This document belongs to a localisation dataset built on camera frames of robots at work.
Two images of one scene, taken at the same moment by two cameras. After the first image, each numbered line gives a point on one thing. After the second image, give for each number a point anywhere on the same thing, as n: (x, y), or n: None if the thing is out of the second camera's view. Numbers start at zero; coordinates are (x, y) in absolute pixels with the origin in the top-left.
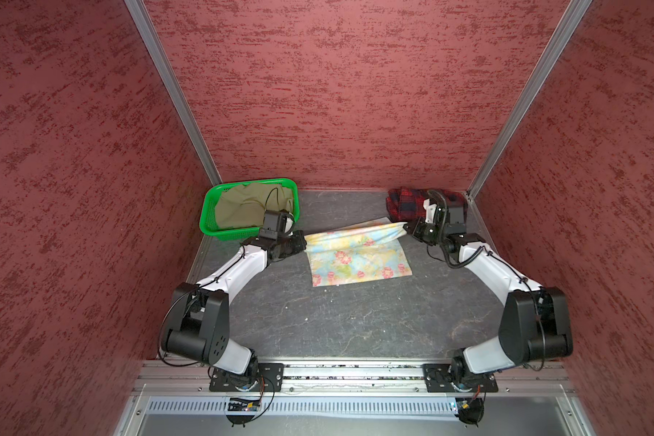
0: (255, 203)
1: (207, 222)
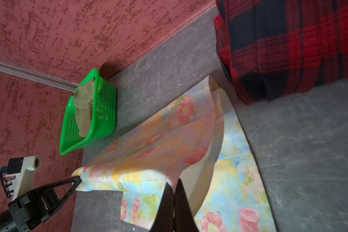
0: (83, 97)
1: (104, 116)
